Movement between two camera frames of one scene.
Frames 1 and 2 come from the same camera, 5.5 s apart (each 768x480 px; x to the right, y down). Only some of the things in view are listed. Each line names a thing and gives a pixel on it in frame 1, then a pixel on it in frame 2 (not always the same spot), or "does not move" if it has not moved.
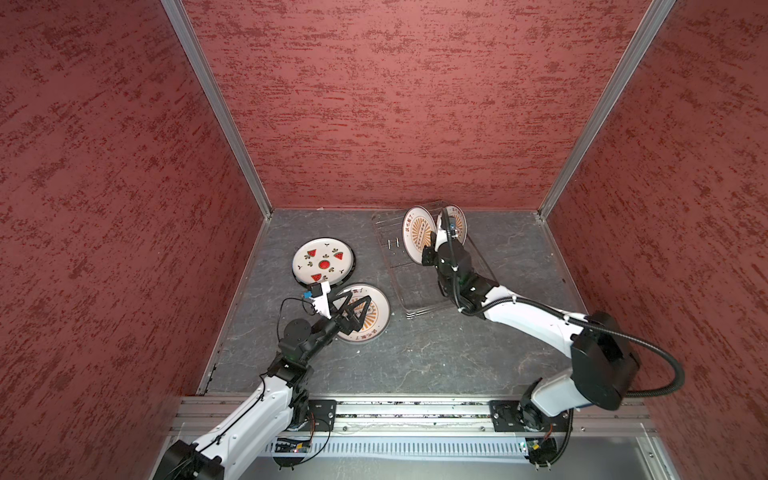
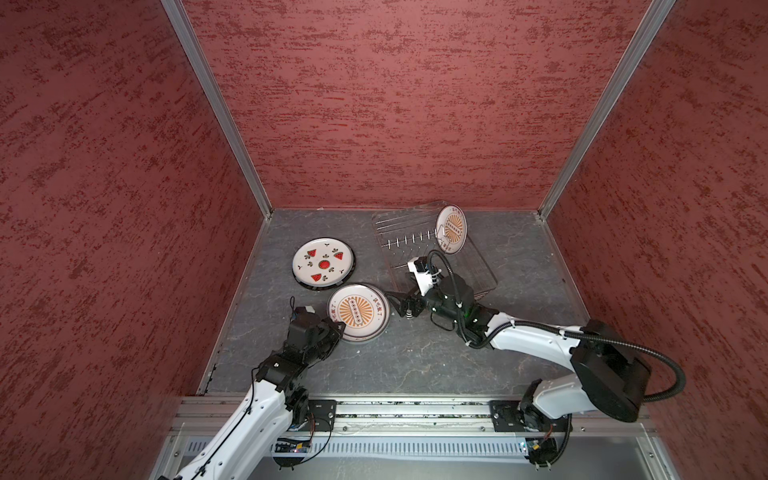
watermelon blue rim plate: (323, 259) does not move
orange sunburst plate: (418, 224) → (363, 308)
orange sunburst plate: (377, 317) does not move
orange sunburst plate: (461, 223) does not move
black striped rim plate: (323, 259) does not move
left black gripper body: (341, 324) → (328, 338)
